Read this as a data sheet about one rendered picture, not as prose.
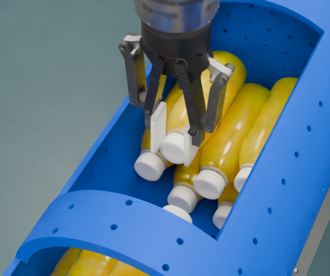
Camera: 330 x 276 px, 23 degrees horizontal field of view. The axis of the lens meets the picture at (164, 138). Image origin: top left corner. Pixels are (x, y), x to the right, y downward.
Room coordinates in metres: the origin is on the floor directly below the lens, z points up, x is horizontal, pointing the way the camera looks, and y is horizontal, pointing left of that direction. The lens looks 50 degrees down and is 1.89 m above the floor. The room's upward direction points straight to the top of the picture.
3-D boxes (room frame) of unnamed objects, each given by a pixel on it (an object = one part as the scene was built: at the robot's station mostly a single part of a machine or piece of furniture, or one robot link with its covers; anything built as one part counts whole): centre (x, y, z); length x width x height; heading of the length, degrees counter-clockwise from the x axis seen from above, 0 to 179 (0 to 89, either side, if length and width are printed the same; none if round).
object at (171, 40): (0.63, -0.01, 1.29); 0.08 x 0.07 x 0.09; 64
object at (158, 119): (0.64, 0.01, 1.14); 0.03 x 0.01 x 0.07; 154
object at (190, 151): (0.62, -0.03, 1.14); 0.03 x 0.01 x 0.07; 154
